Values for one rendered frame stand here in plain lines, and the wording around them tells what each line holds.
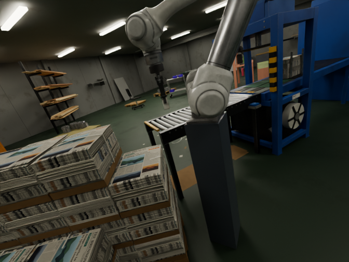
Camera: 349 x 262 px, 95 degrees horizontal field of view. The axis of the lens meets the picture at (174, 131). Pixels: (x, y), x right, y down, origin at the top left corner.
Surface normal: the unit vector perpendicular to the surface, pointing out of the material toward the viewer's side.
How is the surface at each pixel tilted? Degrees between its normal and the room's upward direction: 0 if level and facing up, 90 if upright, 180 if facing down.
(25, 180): 90
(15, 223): 90
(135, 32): 93
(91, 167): 90
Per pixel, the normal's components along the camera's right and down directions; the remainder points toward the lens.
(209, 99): -0.04, 0.52
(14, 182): 0.09, 0.34
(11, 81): 0.86, -0.02
